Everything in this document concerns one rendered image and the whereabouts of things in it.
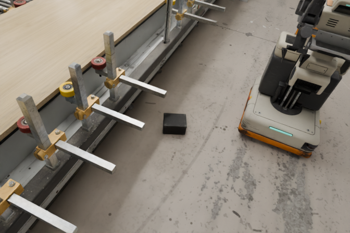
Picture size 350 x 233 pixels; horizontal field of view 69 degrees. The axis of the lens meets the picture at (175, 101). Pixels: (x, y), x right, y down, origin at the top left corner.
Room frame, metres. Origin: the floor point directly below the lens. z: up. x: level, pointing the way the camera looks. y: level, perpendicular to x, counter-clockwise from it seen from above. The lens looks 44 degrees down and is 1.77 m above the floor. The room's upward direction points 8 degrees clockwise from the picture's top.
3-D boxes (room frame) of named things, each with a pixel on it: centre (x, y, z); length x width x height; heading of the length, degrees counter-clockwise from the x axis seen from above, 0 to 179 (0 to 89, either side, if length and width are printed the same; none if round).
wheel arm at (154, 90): (1.06, 0.26, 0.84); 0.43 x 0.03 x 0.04; 73
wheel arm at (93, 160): (0.58, 0.41, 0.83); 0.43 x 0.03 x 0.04; 73
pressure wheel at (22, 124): (0.64, 0.60, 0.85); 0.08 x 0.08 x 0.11
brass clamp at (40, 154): (0.59, 0.50, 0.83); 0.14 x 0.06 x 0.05; 163
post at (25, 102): (0.57, 0.51, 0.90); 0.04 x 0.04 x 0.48; 73
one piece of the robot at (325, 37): (1.42, -0.90, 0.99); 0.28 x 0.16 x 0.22; 72
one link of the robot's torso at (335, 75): (1.52, -0.99, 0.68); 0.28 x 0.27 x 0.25; 72
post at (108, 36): (1.05, 0.36, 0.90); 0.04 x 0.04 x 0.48; 73
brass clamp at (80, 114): (0.83, 0.43, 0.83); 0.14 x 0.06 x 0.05; 163
